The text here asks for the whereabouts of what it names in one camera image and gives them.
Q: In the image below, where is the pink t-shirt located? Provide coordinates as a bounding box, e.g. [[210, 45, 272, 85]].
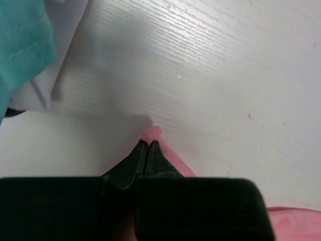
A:
[[139, 126, 320, 240]]

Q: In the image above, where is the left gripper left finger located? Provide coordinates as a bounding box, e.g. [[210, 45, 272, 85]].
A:
[[1, 141, 148, 240]]

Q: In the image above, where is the white folded cloth under teal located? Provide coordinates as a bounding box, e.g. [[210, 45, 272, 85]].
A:
[[9, 0, 88, 111]]

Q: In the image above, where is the folded teal t-shirt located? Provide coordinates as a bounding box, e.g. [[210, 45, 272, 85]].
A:
[[1, 1, 56, 118]]

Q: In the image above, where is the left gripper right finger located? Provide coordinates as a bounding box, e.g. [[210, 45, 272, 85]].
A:
[[136, 141, 275, 240]]

